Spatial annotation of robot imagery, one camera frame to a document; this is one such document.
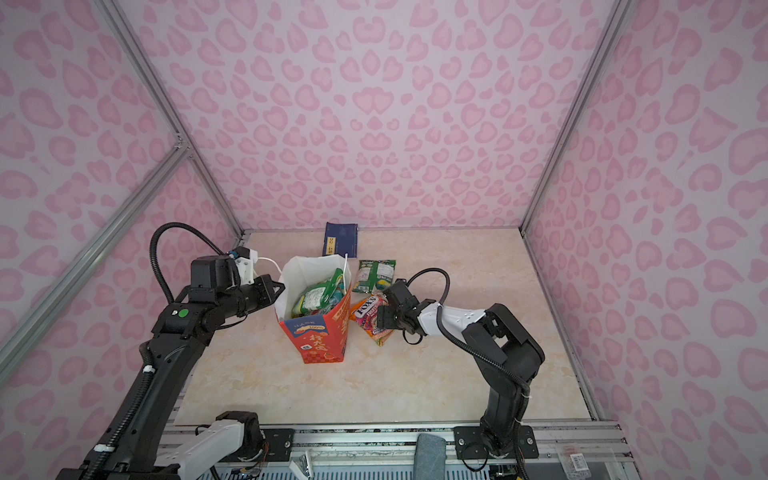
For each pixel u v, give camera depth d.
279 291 0.72
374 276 1.03
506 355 0.47
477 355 0.45
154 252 0.51
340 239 1.17
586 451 0.71
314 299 0.78
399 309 0.72
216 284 0.55
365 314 0.93
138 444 0.39
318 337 0.76
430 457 0.69
